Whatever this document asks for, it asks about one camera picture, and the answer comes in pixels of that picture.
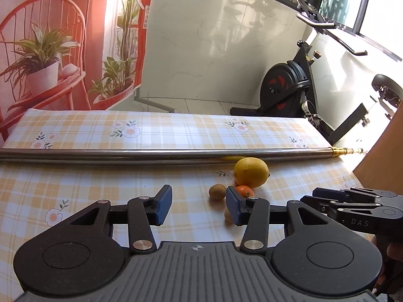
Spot yellow grapefruit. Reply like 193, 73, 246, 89
233, 157, 271, 188

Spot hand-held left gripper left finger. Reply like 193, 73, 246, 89
71, 185, 173, 255

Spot grey metal stand foot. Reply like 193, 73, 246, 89
135, 88, 174, 113

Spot plaid floral tablecloth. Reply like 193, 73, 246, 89
0, 108, 378, 293

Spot long steel pole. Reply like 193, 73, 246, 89
0, 146, 367, 166

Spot black exercise bike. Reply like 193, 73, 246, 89
230, 0, 403, 147

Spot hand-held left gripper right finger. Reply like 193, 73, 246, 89
226, 186, 331, 255

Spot person's right hand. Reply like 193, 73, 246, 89
387, 242, 403, 260

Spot orange tangerine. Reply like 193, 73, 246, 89
234, 185, 255, 199

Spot printed plant wall curtain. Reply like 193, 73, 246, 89
0, 0, 156, 142

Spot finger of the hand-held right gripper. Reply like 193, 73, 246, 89
300, 195, 383, 216
313, 188, 403, 200

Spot cardboard box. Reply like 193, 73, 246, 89
353, 101, 403, 196

